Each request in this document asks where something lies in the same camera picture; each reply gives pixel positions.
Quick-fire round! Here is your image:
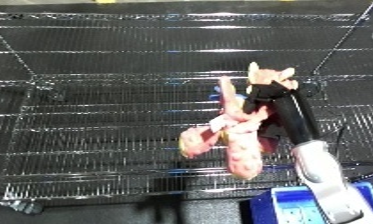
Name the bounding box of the pink plush horse toy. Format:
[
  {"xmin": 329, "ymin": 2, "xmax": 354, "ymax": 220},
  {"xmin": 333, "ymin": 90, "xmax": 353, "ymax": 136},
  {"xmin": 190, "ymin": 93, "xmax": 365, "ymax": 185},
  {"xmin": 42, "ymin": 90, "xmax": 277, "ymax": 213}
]
[{"xmin": 177, "ymin": 61, "xmax": 300, "ymax": 181}]

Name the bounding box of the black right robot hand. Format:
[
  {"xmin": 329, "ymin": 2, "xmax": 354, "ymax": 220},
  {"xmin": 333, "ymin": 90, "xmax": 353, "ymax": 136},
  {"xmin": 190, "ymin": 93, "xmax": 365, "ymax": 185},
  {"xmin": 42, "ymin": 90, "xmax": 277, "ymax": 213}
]
[{"xmin": 241, "ymin": 79, "xmax": 322, "ymax": 144}]

